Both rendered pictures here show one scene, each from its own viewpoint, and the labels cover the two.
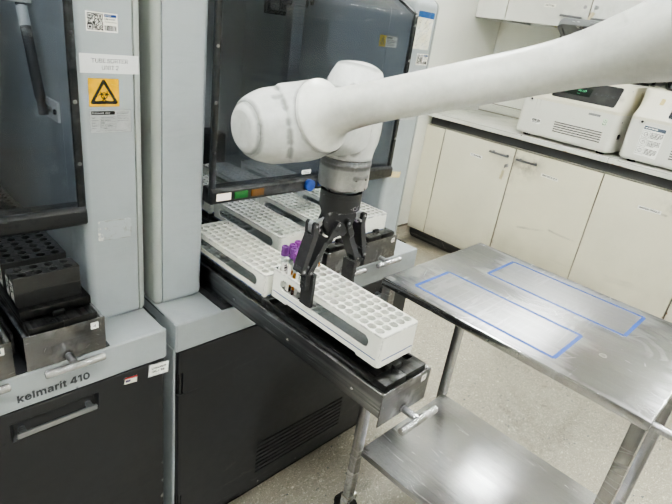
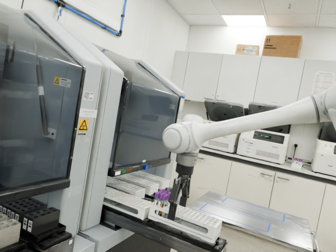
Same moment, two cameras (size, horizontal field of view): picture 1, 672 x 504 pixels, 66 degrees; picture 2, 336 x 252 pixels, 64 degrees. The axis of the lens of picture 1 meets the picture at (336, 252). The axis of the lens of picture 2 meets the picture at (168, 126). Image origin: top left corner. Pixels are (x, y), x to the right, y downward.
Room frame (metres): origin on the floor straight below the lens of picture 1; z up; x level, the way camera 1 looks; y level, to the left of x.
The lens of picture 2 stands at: (-0.16, 0.43, 1.30)
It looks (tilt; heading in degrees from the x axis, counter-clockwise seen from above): 3 degrees down; 343
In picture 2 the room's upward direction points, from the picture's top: 10 degrees clockwise
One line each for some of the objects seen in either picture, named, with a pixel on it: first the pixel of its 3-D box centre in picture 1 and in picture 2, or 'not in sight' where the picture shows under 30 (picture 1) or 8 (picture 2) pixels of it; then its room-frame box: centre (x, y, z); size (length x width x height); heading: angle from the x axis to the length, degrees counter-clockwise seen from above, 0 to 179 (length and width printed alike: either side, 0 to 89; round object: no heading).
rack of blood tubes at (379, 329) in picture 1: (339, 306); (184, 219); (0.87, -0.02, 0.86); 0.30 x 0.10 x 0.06; 48
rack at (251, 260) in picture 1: (243, 257); (122, 202); (1.08, 0.21, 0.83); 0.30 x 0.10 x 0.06; 48
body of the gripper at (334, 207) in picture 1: (338, 211); (183, 174); (0.89, 0.01, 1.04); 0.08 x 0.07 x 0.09; 138
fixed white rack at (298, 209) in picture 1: (302, 216); (133, 183); (1.40, 0.11, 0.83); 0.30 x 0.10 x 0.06; 48
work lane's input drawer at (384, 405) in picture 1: (290, 311); (153, 226); (0.96, 0.08, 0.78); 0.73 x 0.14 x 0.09; 48
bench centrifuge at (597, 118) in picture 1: (598, 85); (222, 125); (3.18, -1.35, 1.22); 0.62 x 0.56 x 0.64; 136
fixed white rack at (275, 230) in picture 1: (259, 225); (117, 188); (1.29, 0.21, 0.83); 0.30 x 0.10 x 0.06; 48
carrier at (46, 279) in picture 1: (46, 284); (44, 222); (0.81, 0.52, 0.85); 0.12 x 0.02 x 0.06; 138
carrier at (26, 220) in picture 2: (42, 279); (39, 219); (0.83, 0.53, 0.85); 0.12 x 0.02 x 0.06; 136
